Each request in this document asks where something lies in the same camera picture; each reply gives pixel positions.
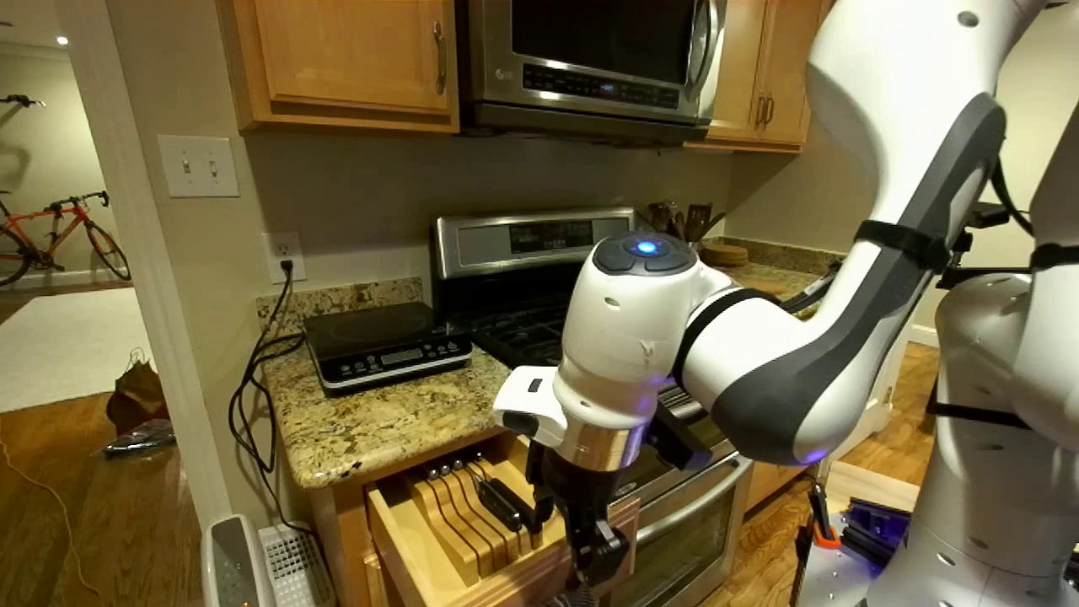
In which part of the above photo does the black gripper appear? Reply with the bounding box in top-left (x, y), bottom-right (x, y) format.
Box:
top-left (523, 441), bottom-right (635, 597)

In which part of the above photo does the wooden knife drawer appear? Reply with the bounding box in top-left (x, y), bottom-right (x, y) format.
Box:
top-left (364, 431), bottom-right (642, 607)

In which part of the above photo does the tall steel oven door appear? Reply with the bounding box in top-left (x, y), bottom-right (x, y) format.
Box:
top-left (604, 450), bottom-right (754, 607)

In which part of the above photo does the wooden knife organizer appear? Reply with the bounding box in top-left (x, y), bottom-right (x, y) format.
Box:
top-left (405, 452), bottom-right (569, 587)

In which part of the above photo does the orange black tool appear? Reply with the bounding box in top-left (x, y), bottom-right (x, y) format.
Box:
top-left (804, 484), bottom-right (844, 554)

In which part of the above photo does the black cooktop grate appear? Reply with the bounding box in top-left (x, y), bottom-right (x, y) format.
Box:
top-left (447, 281), bottom-right (584, 369)

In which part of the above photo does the wooden base cabinet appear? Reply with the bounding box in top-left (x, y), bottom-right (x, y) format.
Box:
top-left (284, 431), bottom-right (541, 607)

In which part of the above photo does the light wooden board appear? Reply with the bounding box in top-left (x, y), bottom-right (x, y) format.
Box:
top-left (823, 459), bottom-right (925, 516)

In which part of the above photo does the white ribbed panel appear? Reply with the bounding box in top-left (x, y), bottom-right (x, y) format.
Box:
top-left (255, 520), bottom-right (333, 607)

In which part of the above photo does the black digital kitchen scale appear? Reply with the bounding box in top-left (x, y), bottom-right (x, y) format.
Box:
top-left (299, 301), bottom-right (478, 397)

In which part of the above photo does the stainless steel stove range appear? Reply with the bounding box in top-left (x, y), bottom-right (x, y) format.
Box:
top-left (432, 207), bottom-right (754, 607)

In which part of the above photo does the round wooden board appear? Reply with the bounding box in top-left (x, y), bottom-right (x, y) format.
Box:
top-left (696, 237), bottom-right (754, 270)

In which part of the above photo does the dark utensil holder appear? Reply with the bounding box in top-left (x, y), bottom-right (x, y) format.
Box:
top-left (639, 198), bottom-right (727, 248)

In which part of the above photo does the dark flat floor item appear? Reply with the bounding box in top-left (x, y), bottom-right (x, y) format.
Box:
top-left (102, 418), bottom-right (178, 463)

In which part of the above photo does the brown bag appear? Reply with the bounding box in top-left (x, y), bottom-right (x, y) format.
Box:
top-left (104, 357), bottom-right (172, 436)

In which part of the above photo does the stainless steel microwave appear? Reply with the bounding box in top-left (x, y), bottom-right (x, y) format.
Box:
top-left (459, 0), bottom-right (732, 144)

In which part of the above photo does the red bicycle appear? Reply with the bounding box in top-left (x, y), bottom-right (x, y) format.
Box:
top-left (0, 185), bottom-right (136, 291)

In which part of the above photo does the black handled knife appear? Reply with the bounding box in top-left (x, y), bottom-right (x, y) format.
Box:
top-left (476, 475), bottom-right (557, 532)

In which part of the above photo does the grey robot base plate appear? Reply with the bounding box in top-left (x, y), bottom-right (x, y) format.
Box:
top-left (790, 535), bottom-right (904, 607)

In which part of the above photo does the black power cable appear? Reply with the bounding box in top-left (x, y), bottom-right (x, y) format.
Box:
top-left (226, 257), bottom-right (313, 532)

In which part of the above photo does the white wall outlet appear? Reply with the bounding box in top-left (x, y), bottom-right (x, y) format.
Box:
top-left (266, 249), bottom-right (310, 288)

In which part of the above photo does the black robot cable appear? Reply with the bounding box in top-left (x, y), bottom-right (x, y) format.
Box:
top-left (985, 154), bottom-right (1037, 244)

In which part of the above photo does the white light switch plate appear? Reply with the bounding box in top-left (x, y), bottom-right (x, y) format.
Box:
top-left (156, 131), bottom-right (241, 201)

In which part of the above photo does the wide wooden wall cabinet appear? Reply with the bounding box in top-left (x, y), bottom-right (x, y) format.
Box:
top-left (215, 0), bottom-right (464, 138)

